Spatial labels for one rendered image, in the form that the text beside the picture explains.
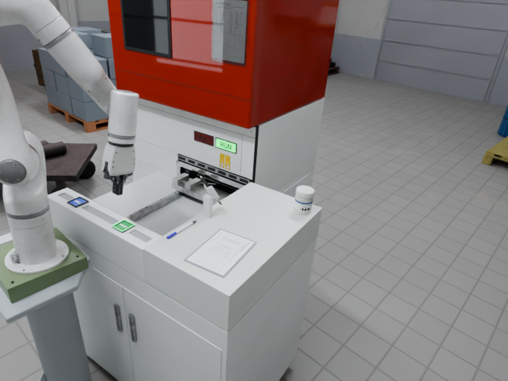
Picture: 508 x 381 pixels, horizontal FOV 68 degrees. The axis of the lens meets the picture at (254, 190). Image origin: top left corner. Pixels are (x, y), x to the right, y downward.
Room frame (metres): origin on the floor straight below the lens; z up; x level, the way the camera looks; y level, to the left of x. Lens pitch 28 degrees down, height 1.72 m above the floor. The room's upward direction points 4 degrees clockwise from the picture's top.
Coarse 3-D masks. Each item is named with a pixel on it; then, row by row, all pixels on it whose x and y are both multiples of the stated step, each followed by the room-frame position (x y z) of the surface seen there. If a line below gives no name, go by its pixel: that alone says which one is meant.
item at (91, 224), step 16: (64, 192) 1.29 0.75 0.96; (64, 208) 1.19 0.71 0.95; (80, 208) 1.18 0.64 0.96; (96, 208) 1.19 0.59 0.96; (64, 224) 1.20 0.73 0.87; (80, 224) 1.14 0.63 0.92; (96, 224) 1.09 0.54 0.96; (112, 224) 1.10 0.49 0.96; (80, 240) 1.15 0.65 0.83; (96, 240) 1.10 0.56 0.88; (112, 240) 1.05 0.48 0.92; (128, 240) 1.01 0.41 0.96; (144, 240) 1.02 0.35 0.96; (112, 256) 1.05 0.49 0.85; (128, 256) 1.01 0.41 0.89; (144, 272) 0.97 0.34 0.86
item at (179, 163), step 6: (180, 162) 1.71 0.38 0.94; (180, 168) 1.71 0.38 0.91; (186, 168) 1.68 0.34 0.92; (192, 168) 1.66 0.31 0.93; (198, 168) 1.65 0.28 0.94; (180, 174) 1.71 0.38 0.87; (204, 174) 1.62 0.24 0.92; (210, 174) 1.60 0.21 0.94; (216, 174) 1.59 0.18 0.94; (222, 180) 1.57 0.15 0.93; (228, 180) 1.55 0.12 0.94; (234, 180) 1.55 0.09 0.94; (234, 186) 1.53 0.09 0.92; (240, 186) 1.51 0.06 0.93; (222, 192) 1.56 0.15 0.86; (228, 192) 1.55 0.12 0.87
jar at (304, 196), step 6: (300, 186) 1.30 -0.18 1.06; (306, 186) 1.31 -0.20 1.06; (300, 192) 1.25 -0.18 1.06; (306, 192) 1.25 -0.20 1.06; (312, 192) 1.26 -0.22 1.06; (300, 198) 1.25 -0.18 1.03; (306, 198) 1.25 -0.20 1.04; (312, 198) 1.26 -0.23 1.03; (294, 204) 1.27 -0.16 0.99; (300, 204) 1.25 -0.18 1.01; (306, 204) 1.24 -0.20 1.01; (294, 210) 1.27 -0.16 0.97; (300, 210) 1.25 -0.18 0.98; (306, 210) 1.24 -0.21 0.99
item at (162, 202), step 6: (174, 192) 1.55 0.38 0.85; (180, 192) 1.56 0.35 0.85; (162, 198) 1.49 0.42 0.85; (168, 198) 1.50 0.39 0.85; (174, 198) 1.53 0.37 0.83; (150, 204) 1.43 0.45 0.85; (156, 204) 1.44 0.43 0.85; (162, 204) 1.46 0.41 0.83; (138, 210) 1.37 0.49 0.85; (144, 210) 1.38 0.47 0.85; (150, 210) 1.40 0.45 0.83; (126, 216) 1.32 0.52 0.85; (132, 216) 1.32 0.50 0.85; (138, 216) 1.35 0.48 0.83
